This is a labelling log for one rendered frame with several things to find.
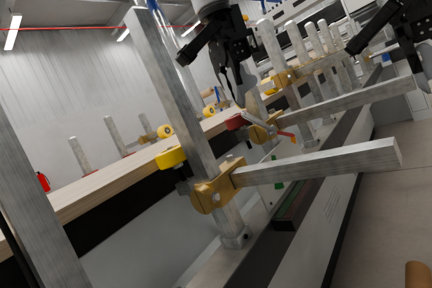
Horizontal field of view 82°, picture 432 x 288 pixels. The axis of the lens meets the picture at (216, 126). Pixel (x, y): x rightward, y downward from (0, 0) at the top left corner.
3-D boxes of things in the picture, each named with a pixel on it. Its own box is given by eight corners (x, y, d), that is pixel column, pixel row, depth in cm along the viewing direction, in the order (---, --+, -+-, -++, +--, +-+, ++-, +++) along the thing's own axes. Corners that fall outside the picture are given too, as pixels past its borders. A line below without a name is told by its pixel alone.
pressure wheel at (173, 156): (203, 180, 63) (184, 138, 62) (207, 188, 55) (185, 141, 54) (173, 194, 62) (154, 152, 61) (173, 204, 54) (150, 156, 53)
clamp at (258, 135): (289, 125, 71) (283, 108, 71) (269, 143, 61) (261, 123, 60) (272, 130, 75) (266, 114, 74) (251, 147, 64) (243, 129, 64)
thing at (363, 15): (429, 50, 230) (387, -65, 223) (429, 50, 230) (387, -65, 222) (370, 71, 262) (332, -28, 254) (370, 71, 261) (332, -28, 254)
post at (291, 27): (337, 126, 105) (294, 18, 101) (336, 130, 102) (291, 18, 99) (329, 129, 107) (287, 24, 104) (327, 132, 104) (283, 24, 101)
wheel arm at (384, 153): (404, 162, 33) (393, 132, 32) (404, 174, 30) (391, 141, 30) (190, 191, 61) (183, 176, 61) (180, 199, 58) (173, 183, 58)
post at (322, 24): (355, 97, 142) (324, 18, 139) (355, 99, 140) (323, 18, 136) (349, 99, 145) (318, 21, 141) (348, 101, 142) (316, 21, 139)
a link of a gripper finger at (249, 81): (268, 98, 53) (253, 57, 52) (245, 108, 51) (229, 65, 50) (260, 100, 56) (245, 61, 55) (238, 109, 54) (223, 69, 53)
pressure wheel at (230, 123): (267, 140, 76) (252, 105, 75) (255, 150, 70) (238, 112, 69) (246, 146, 81) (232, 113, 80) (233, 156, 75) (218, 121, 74)
